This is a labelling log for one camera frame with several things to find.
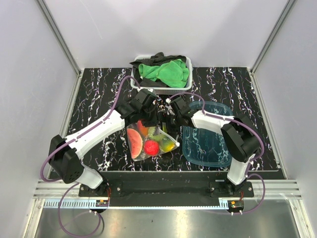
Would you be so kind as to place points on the clear zip top bag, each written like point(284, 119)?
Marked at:
point(153, 130)

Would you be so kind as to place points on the green cloth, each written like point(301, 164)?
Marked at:
point(173, 74)

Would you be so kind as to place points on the blue transparent plastic container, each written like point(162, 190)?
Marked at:
point(204, 148)

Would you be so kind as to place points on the fake green orange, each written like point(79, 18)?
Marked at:
point(167, 145)

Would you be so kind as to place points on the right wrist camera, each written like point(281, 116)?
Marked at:
point(169, 106)

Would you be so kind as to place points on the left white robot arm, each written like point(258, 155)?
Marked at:
point(65, 154)

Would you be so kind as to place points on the fake watermelon slice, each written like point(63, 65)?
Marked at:
point(135, 142)

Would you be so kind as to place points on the white plastic basket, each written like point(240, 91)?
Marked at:
point(167, 90)

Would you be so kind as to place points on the fake red orange mango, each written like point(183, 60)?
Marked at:
point(142, 129)

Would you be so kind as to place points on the black cloth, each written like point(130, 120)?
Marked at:
point(154, 60)

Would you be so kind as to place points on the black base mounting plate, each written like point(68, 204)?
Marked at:
point(166, 190)

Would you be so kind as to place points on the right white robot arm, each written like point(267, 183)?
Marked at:
point(240, 136)

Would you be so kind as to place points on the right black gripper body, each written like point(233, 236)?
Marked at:
point(173, 123)

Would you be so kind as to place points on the fake red apple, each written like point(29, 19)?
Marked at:
point(151, 147)

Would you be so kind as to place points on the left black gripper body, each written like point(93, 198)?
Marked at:
point(150, 117)

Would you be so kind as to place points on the fake green cabbage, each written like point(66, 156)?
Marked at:
point(158, 137)

